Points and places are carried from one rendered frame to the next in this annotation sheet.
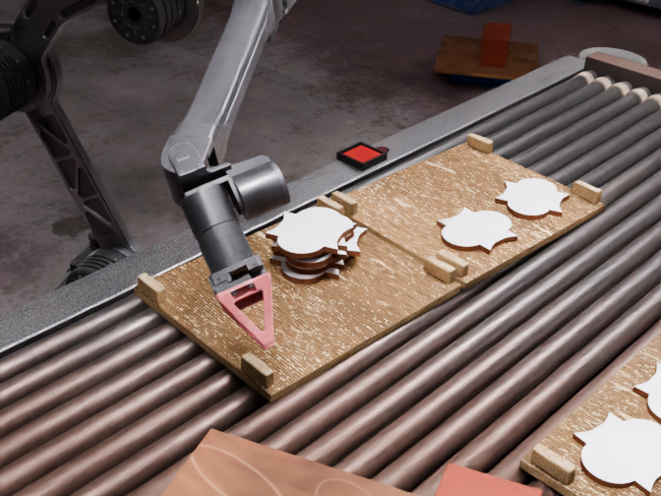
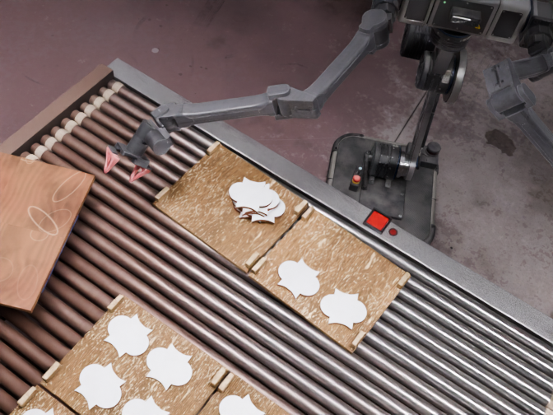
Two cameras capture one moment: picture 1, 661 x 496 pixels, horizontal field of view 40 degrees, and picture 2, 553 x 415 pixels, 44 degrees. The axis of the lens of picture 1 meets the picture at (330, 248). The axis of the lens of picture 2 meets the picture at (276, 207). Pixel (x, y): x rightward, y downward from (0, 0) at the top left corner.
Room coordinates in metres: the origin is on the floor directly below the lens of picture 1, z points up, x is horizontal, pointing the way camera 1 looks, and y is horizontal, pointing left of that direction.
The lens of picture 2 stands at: (1.00, -1.23, 2.88)
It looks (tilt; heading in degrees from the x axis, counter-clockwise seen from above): 56 degrees down; 73
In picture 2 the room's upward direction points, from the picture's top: 10 degrees clockwise
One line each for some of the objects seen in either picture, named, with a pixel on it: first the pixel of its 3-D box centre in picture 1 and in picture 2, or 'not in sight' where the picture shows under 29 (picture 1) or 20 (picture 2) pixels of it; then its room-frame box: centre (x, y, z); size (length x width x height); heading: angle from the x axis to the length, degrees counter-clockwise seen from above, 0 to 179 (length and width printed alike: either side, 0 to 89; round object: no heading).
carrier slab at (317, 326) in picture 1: (298, 289); (231, 204); (1.24, 0.05, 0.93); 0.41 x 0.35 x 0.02; 134
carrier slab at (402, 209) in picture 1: (466, 207); (330, 276); (1.52, -0.26, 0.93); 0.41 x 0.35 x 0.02; 133
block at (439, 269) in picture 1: (440, 269); (252, 259); (1.27, -0.18, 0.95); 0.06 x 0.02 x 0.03; 44
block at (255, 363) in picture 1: (258, 370); (162, 194); (1.00, 0.10, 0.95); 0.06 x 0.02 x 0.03; 44
